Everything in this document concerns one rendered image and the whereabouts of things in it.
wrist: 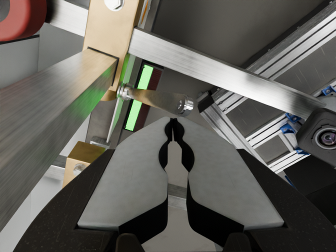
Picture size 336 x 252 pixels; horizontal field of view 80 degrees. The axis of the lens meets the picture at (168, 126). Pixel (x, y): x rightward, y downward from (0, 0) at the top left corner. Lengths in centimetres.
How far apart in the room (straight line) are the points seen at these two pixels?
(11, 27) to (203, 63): 21
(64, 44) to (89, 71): 37
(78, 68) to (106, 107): 29
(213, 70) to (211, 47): 88
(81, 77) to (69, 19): 12
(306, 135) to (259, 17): 101
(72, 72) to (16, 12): 9
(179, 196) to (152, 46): 27
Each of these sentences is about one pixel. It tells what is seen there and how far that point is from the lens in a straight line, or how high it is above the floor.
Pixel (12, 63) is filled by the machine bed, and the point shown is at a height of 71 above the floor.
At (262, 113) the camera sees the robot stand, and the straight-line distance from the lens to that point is 112.
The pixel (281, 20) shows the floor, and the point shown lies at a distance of 126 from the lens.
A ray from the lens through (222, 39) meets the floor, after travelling 117.
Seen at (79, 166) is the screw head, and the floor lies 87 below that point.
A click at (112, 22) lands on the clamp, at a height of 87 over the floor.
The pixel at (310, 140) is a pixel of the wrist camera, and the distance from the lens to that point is 25.
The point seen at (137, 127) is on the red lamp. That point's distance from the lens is 49.
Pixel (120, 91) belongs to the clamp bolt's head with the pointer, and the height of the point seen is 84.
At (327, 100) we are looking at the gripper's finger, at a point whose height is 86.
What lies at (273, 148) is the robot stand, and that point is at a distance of 127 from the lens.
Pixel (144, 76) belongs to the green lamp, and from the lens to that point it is 44.
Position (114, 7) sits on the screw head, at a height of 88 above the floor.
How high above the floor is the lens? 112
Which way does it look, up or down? 61 degrees down
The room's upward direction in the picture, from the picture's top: 179 degrees clockwise
